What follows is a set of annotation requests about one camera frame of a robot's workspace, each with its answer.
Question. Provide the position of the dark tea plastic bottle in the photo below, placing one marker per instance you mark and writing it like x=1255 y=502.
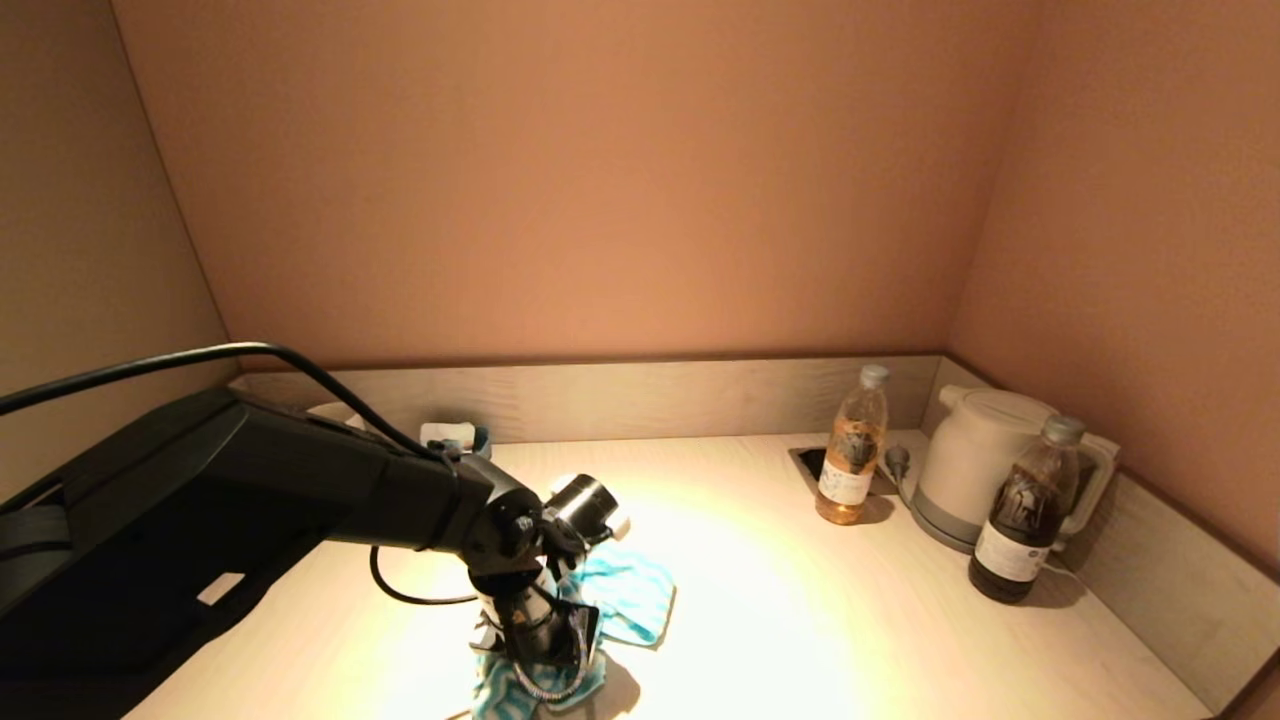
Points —
x=1025 y=520

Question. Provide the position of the grey kettle base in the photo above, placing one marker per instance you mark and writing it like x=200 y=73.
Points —
x=940 y=528

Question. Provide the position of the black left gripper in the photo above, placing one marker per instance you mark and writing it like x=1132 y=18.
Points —
x=535 y=625

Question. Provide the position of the teal white striped cloth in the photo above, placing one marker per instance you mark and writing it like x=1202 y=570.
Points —
x=630 y=590

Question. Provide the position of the black recessed socket box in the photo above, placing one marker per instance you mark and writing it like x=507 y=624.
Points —
x=812 y=462

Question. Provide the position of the amber tea plastic bottle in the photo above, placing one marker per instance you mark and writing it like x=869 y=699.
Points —
x=852 y=470

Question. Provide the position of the white electric kettle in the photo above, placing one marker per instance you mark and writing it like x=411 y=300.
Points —
x=975 y=450

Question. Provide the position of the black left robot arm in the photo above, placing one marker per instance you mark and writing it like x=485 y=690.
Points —
x=250 y=480

